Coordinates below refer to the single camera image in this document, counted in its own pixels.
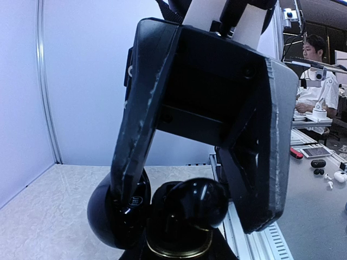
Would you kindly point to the left aluminium frame post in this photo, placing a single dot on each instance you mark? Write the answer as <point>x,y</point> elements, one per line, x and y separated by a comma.
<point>43,82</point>

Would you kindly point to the black case on table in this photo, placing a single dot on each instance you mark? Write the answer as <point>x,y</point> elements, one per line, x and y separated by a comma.
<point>318,163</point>

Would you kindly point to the white case on table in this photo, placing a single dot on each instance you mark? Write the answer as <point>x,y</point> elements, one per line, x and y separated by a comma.
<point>340,176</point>

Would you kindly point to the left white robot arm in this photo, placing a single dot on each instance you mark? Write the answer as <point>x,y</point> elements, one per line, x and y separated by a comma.
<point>230,21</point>

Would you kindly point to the white smartphone on table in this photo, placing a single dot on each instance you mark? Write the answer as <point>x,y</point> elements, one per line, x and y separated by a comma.
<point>316,152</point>

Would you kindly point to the front aluminium rail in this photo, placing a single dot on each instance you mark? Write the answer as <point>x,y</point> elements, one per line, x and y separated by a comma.
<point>250,227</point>

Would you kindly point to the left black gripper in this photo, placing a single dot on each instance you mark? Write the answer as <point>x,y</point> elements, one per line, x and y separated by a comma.
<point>210,81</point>

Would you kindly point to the red handled tool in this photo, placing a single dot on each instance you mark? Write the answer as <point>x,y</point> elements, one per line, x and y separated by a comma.
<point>295,153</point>

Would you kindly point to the black earbud charging case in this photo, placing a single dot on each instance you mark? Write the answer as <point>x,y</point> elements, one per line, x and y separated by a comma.
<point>180,220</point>

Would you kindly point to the neighbouring work table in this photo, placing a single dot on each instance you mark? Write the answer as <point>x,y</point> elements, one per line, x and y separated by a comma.
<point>314,218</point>

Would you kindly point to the seated person white shirt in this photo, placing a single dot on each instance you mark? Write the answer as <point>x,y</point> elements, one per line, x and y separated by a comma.
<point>314,49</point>

